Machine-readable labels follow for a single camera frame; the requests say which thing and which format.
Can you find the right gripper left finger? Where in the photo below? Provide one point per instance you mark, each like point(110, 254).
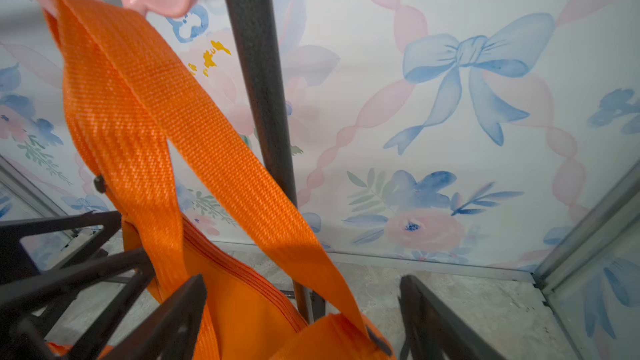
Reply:
point(170, 332)

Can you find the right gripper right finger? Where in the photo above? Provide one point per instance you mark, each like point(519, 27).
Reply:
point(433, 330)

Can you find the orange bag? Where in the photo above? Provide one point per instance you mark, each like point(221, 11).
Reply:
point(128, 100)

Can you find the black clothes rack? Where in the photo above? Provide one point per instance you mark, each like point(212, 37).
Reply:
point(255, 35)

